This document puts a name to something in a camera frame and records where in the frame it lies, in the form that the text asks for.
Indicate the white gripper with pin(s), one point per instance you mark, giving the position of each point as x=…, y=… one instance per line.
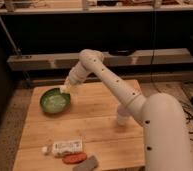
x=70, y=81

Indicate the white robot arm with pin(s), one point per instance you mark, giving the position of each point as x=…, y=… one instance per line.
x=166, y=138

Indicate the green ceramic bowl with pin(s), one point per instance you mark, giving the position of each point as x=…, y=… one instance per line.
x=54, y=101

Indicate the grey sponge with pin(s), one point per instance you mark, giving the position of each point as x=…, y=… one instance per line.
x=88, y=165

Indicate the wooden table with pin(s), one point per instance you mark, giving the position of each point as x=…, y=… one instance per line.
x=90, y=118

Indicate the white plastic bottle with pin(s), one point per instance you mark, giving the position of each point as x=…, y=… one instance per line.
x=62, y=148

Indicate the orange carrot toy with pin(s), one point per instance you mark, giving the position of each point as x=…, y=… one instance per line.
x=74, y=158

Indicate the metal shelf rack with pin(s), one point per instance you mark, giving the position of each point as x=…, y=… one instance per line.
x=38, y=42

